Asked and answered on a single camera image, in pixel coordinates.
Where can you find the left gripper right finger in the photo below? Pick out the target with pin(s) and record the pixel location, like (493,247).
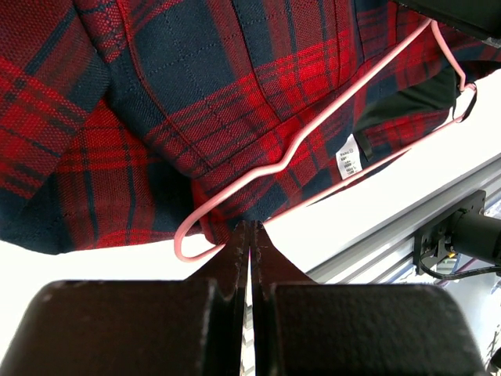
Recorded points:
(305,328)

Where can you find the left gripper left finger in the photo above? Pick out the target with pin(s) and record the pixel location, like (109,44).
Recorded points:
(138,327)

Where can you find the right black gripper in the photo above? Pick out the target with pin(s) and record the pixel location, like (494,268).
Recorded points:
(479,19)

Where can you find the red plaid skirt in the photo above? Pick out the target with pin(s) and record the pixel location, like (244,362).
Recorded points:
(119,118)

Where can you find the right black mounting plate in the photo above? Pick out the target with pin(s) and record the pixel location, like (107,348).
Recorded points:
(433,240)

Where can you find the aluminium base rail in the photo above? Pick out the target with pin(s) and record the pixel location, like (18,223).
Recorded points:
(383,246)

